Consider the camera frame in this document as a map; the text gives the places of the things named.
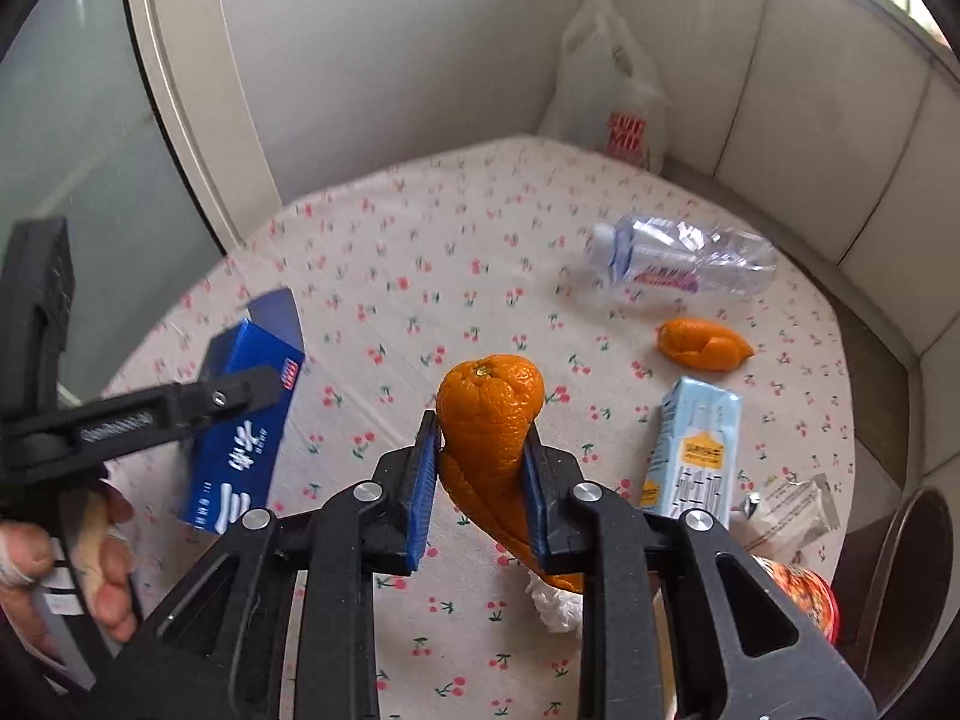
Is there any clear plastic bottle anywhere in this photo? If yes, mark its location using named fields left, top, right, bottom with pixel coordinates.
left=585, top=215, right=779, bottom=299

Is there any crumpled white tissue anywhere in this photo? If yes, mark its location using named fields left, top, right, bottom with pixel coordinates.
left=525, top=568, right=582, bottom=635

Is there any red instant noodle cup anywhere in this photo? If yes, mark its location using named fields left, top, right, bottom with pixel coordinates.
left=750, top=555, right=839, bottom=646

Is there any frosted glass door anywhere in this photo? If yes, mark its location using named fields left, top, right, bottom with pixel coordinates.
left=0, top=0, right=226, bottom=421

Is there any light blue milk carton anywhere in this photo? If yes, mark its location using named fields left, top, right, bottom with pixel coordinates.
left=639, top=376, right=743, bottom=530

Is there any blue cardboard box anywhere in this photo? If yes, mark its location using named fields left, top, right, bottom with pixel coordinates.
left=180, top=286, right=307, bottom=537

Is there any person's left hand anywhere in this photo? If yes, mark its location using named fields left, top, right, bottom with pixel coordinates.
left=0, top=480, right=140, bottom=665

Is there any orange peel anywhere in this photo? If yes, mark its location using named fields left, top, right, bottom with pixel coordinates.
left=436, top=354, right=586, bottom=590
left=656, top=317, right=755, bottom=372

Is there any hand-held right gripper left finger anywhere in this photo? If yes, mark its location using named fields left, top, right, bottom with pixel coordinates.
left=90, top=409, right=443, bottom=720

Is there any brown plastic trash bin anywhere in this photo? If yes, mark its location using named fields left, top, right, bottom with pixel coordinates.
left=832, top=486, right=957, bottom=698

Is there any white kitchen cabinet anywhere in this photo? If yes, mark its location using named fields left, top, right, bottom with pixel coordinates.
left=600, top=0, right=960, bottom=361

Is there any white printed packet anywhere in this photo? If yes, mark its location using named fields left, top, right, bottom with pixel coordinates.
left=731, top=472, right=842, bottom=556

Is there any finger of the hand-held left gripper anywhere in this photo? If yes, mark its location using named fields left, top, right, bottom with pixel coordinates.
left=71, top=366, right=282, bottom=466

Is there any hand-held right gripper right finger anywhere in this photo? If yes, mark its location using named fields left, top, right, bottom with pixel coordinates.
left=521, top=427, right=878, bottom=720

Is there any white plastic shopping bag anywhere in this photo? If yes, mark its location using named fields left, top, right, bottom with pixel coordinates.
left=538, top=0, right=668, bottom=173

